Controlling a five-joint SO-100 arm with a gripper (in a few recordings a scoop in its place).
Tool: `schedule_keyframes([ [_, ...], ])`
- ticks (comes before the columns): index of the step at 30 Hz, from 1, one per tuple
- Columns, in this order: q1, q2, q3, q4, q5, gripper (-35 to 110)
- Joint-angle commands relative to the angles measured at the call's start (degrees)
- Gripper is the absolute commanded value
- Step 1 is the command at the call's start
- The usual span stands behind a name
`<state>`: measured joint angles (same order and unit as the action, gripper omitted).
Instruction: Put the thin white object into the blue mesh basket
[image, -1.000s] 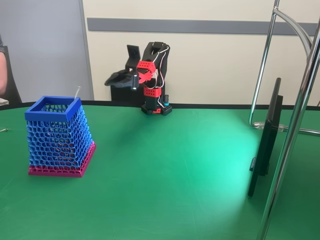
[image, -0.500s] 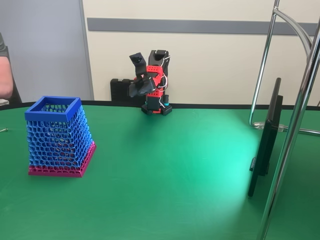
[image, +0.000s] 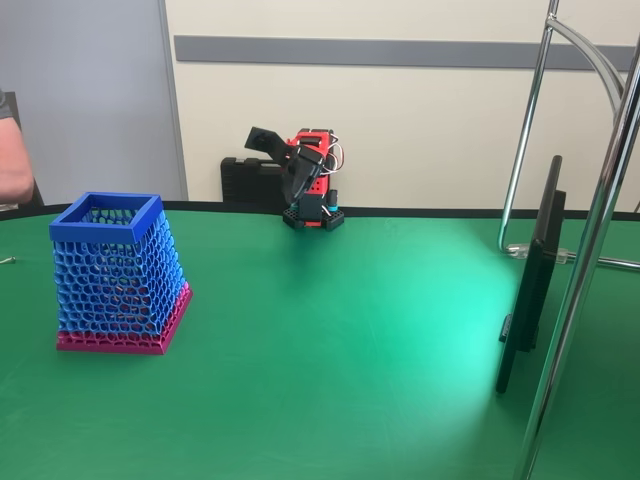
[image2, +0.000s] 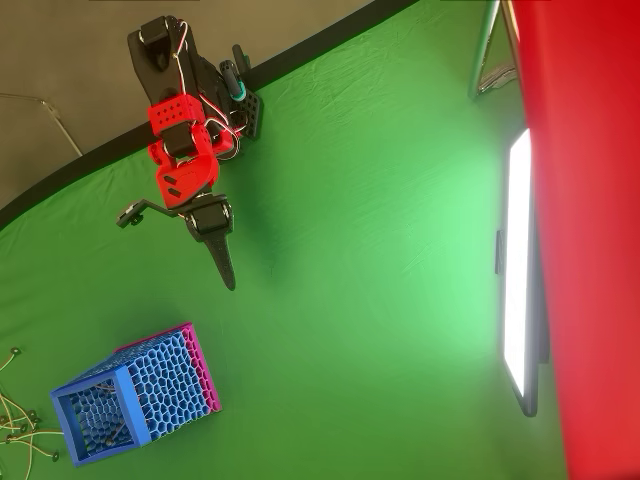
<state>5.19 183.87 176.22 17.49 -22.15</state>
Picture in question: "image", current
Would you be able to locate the green table cover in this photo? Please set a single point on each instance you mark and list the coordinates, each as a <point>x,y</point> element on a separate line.
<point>320,390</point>

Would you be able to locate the grey wall rail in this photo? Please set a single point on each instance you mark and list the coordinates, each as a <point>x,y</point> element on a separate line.
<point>400,52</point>

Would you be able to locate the grey shirt sleeve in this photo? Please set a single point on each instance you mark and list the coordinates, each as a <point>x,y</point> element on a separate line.
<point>7,107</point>

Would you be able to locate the black plastic tool case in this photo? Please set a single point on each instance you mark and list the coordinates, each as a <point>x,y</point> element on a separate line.
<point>250,180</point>

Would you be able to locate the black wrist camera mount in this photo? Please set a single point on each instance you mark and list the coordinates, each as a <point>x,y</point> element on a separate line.
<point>262,140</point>

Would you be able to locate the blue and pink mesh basket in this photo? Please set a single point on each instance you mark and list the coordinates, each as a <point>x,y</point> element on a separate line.
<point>115,280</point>

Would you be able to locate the clear plastic clip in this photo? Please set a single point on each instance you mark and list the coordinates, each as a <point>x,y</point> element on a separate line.
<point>560,255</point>

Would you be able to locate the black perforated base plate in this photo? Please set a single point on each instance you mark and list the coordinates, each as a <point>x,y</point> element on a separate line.
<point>334,219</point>

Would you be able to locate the black LED light panel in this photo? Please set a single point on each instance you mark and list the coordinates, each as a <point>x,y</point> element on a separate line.
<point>535,280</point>

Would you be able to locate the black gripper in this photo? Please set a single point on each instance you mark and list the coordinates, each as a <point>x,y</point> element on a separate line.
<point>295,176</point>

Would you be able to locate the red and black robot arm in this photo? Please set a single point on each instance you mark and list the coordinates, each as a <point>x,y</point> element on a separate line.
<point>320,187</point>

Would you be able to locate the chrome tube stand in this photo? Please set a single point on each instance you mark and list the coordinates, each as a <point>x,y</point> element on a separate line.
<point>575,300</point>

